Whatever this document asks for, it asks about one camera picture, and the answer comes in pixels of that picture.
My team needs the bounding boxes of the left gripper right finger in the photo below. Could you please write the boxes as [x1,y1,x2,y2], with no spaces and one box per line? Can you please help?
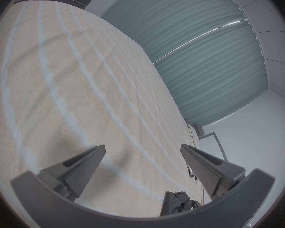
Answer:
[180,144,246,197]

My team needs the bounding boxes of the bed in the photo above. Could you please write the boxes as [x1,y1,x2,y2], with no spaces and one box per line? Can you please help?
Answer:
[0,0,229,218]

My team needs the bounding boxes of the white printed pillow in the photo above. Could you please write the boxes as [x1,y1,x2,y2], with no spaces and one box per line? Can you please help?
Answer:
[187,124,202,149]

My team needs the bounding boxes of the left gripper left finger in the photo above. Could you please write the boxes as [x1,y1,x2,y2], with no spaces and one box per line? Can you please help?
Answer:
[39,144,106,198]

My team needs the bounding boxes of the black T-shirt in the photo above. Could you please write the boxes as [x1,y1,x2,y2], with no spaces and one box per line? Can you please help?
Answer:
[159,191,202,217]

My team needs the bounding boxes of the grey bedside table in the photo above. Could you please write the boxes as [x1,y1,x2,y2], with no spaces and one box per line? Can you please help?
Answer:
[185,119,205,136]

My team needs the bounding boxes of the blue-green curtain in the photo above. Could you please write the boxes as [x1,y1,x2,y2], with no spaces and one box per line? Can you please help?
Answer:
[154,21,269,126]
[101,0,248,63]

